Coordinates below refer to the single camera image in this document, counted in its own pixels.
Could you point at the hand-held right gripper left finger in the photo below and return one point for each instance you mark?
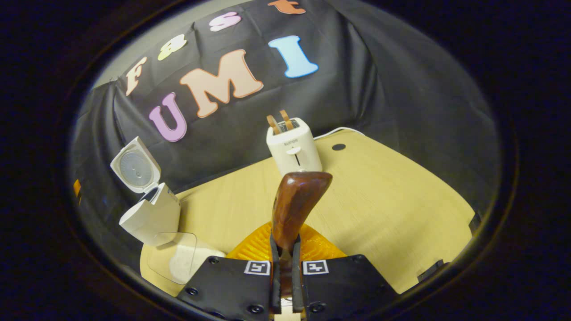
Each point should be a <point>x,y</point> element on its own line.
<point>275,276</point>

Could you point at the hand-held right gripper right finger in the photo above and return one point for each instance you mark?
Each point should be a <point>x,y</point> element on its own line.
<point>297,276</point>

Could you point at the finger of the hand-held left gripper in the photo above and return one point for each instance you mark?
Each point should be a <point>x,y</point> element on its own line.
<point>77,189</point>

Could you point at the white rice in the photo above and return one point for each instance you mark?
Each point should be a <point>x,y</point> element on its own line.
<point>205,261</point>

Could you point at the brown wooden spoon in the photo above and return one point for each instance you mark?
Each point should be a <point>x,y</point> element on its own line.
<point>296,200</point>

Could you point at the white rice cooker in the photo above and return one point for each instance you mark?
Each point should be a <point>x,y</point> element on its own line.
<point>151,218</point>

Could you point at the clear plastic rice container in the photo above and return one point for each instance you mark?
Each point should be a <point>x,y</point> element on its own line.
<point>178,263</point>

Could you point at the white toaster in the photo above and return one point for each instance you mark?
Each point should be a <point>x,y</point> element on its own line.
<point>294,154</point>

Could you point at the brown toast slice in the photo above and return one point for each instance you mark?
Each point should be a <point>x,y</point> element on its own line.
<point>273,125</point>
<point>286,119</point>

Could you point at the black backdrop cloth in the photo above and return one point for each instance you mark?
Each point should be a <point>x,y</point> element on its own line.
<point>401,111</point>

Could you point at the black table edge bracket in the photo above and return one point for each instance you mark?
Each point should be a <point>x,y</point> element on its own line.
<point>475,223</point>
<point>430,270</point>

